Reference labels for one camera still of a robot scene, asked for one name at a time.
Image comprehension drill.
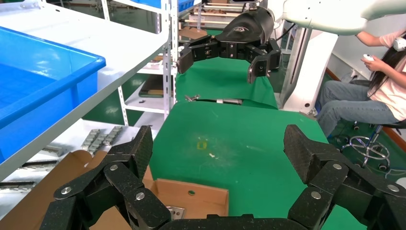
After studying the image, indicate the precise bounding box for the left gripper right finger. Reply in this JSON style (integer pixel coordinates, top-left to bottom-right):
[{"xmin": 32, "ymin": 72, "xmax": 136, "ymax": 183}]
[{"xmin": 283, "ymin": 124, "xmax": 406, "ymax": 230}]

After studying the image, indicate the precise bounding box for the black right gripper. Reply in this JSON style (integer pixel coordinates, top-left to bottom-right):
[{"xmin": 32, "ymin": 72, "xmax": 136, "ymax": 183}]
[{"xmin": 176, "ymin": 6, "xmax": 282, "ymax": 85}]

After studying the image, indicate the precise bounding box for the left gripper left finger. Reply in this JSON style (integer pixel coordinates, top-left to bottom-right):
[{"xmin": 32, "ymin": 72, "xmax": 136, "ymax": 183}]
[{"xmin": 39, "ymin": 125, "xmax": 172, "ymax": 230}]

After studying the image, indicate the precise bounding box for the blue plastic tray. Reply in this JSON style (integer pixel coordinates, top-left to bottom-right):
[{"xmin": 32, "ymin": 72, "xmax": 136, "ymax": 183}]
[{"xmin": 0, "ymin": 26, "xmax": 107, "ymax": 164}]

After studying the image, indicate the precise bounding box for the operator forearm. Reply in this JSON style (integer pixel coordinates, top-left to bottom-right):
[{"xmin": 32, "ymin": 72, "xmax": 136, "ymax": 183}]
[{"xmin": 356, "ymin": 31, "xmax": 386, "ymax": 47}]

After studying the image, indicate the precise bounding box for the brown cardboard box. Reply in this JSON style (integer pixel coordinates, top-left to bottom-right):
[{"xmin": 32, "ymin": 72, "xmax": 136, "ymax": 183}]
[{"xmin": 0, "ymin": 149, "xmax": 230, "ymax": 230}]

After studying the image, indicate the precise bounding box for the dark flat tray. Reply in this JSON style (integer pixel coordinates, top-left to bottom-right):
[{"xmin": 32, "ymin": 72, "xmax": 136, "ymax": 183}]
[{"xmin": 139, "ymin": 74, "xmax": 166, "ymax": 98}]

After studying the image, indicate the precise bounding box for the operator hand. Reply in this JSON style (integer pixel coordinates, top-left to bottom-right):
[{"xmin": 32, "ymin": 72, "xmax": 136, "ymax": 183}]
[{"xmin": 364, "ymin": 56, "xmax": 391, "ymax": 73}]

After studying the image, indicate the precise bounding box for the grey metal cylinder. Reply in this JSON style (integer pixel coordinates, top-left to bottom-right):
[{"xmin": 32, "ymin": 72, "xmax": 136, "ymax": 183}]
[{"xmin": 215, "ymin": 98, "xmax": 243, "ymax": 106}]

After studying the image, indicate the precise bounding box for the background storage rack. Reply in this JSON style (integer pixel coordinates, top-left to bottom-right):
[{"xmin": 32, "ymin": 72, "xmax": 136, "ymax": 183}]
[{"xmin": 179, "ymin": 0, "xmax": 248, "ymax": 40}]

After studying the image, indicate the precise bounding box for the ridged grey metal strip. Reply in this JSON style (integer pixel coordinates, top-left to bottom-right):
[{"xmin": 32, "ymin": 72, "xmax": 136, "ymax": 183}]
[
  {"xmin": 93, "ymin": 126, "xmax": 112, "ymax": 149},
  {"xmin": 105, "ymin": 126, "xmax": 124, "ymax": 146},
  {"xmin": 80, "ymin": 128, "xmax": 100, "ymax": 151}
]

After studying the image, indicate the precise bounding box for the chrome swivel stool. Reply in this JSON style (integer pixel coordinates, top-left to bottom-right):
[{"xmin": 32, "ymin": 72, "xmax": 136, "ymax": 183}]
[{"xmin": 329, "ymin": 122, "xmax": 406, "ymax": 172}]

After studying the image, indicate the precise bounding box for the silver IO shield plate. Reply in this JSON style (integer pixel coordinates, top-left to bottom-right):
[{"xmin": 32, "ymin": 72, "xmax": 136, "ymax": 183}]
[{"xmin": 167, "ymin": 206, "xmax": 186, "ymax": 220}]

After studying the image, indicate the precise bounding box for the white board sheet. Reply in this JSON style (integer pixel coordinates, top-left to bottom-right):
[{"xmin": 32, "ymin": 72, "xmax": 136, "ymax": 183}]
[{"xmin": 0, "ymin": 119, "xmax": 159, "ymax": 219}]

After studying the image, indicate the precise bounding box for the seated operator in jeans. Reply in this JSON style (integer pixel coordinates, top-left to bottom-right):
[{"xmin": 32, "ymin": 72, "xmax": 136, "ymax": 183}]
[{"xmin": 316, "ymin": 30, "xmax": 406, "ymax": 138}]

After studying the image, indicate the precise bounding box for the white robot torso column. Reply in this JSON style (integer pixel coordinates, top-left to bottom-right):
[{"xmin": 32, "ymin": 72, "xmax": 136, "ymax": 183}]
[{"xmin": 279, "ymin": 30, "xmax": 339, "ymax": 113}]

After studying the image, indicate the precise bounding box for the white lower rack shelf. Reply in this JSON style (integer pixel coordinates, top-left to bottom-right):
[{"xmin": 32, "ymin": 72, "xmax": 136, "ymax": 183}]
[{"xmin": 125, "ymin": 58, "xmax": 173, "ymax": 115}]

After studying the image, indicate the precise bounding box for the green table cloth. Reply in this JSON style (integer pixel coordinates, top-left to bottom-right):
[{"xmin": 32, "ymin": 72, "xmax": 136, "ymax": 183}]
[{"xmin": 148, "ymin": 101, "xmax": 369, "ymax": 230}]

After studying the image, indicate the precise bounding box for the blue storage bin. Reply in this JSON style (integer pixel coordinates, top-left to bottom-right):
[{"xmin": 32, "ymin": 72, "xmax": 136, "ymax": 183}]
[{"xmin": 128, "ymin": 0, "xmax": 195, "ymax": 12}]

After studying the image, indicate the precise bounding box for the white metal shelf board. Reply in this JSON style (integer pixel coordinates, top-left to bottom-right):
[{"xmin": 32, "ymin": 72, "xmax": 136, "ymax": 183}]
[{"xmin": 0, "ymin": 0, "xmax": 170, "ymax": 182}]

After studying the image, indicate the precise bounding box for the white VR headset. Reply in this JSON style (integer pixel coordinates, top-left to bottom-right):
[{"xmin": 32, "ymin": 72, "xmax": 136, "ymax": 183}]
[{"xmin": 393, "ymin": 36, "xmax": 406, "ymax": 52}]

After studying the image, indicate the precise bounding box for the white perforated rack post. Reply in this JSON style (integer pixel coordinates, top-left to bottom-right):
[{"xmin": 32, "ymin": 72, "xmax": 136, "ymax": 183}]
[
  {"xmin": 160, "ymin": 0, "xmax": 171, "ymax": 121},
  {"xmin": 170, "ymin": 0, "xmax": 180, "ymax": 107}
]

